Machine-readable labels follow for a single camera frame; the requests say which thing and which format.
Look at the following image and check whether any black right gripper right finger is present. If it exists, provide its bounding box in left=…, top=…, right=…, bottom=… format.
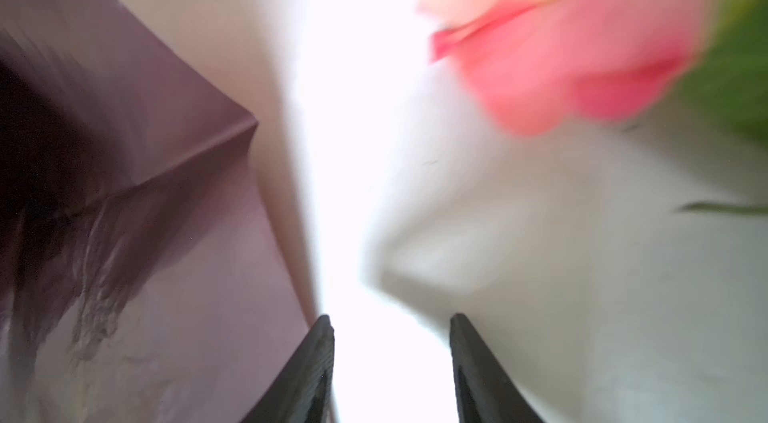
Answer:
left=449, top=313, right=543, bottom=423

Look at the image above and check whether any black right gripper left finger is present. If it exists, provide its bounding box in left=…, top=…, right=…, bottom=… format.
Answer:
left=241, top=315, right=335, bottom=423

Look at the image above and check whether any dark red wrapping paper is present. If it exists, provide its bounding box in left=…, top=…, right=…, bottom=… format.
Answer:
left=1, top=0, right=308, bottom=422

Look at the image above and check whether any pink fake rose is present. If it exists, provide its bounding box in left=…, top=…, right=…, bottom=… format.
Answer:
left=404, top=0, right=768, bottom=148

